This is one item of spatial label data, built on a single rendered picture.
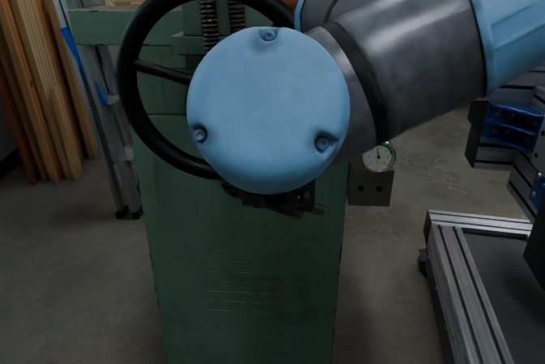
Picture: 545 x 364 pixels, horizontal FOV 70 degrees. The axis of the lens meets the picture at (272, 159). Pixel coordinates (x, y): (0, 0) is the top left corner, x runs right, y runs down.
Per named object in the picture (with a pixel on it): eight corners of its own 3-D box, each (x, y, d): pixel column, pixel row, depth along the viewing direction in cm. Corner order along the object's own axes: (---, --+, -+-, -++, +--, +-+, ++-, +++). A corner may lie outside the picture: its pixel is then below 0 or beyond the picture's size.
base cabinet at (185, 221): (164, 366, 106) (122, 114, 76) (208, 237, 158) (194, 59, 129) (332, 375, 103) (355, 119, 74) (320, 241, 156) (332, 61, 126)
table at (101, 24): (41, 53, 63) (32, 14, 60) (120, 31, 91) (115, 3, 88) (426, 58, 60) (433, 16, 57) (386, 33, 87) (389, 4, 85)
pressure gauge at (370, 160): (358, 182, 72) (362, 140, 69) (355, 172, 76) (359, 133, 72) (392, 182, 72) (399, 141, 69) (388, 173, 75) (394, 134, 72)
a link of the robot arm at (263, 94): (402, 136, 16) (217, 225, 16) (358, 160, 27) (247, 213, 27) (318, -24, 17) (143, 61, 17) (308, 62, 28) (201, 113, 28)
